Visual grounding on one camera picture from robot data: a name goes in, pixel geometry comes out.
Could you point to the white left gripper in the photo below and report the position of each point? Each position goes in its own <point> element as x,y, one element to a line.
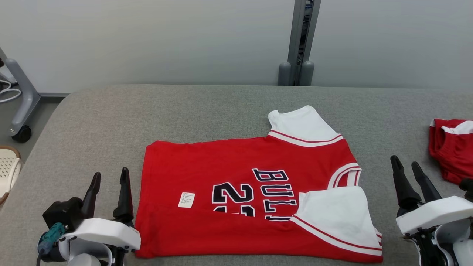
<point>103,231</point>

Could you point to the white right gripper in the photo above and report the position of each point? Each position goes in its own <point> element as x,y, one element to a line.
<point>436,216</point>

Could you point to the red white shorts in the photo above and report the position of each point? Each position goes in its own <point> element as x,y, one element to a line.
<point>451,155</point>

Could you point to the red white basketball jersey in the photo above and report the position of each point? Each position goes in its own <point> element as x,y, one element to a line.
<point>221,162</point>

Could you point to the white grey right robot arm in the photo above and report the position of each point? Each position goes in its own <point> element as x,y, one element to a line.
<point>428,247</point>

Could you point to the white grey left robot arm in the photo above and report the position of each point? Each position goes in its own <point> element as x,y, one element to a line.
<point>85,258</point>

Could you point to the beige perforated laundry basket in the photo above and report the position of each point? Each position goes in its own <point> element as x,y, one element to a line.
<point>8,173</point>

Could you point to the black caster wheel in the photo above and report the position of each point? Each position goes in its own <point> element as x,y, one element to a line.
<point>21,134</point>

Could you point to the grey cart leg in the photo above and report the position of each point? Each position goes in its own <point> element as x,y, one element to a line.
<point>27,107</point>

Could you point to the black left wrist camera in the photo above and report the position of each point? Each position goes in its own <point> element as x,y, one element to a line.
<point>63,214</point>

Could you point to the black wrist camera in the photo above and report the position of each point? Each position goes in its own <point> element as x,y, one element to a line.
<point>63,214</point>
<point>467,188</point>

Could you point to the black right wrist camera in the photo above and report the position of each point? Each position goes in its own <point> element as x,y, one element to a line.
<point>467,188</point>

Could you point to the grey round post cap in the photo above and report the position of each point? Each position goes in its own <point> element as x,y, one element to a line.
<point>284,75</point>
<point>306,75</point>

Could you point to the grey metal partition post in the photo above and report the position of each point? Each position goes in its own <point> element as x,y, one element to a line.
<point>297,33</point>

